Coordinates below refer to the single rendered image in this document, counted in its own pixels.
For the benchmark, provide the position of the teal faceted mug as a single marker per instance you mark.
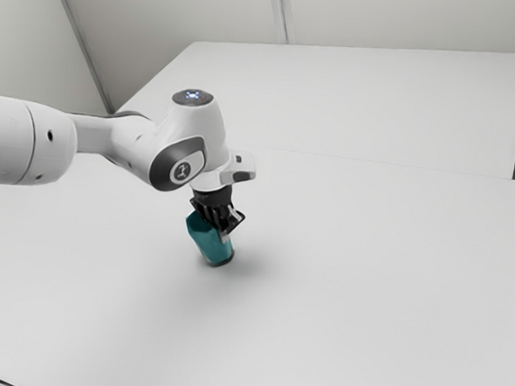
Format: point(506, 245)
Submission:
point(212, 245)

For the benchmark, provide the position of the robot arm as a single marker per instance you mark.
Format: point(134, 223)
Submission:
point(112, 140)

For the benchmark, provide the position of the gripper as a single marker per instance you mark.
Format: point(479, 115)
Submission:
point(213, 203)

